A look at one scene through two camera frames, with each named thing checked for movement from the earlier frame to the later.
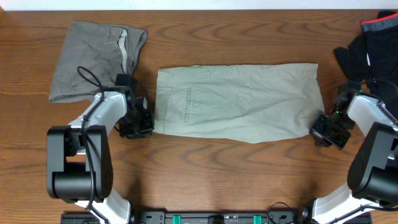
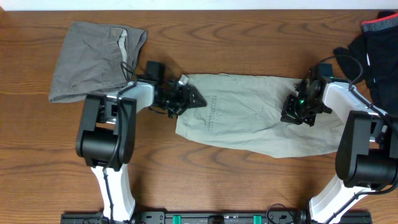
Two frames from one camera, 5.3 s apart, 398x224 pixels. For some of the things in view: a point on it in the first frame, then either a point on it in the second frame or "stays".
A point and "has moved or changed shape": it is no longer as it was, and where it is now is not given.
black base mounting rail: x=205 y=216 stays
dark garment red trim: x=372 y=56 stays
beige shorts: x=249 y=103 has moved or changed shape
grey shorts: x=91 y=56 stays
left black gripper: x=147 y=129 → x=184 y=105
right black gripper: x=316 y=130 → x=288 y=114
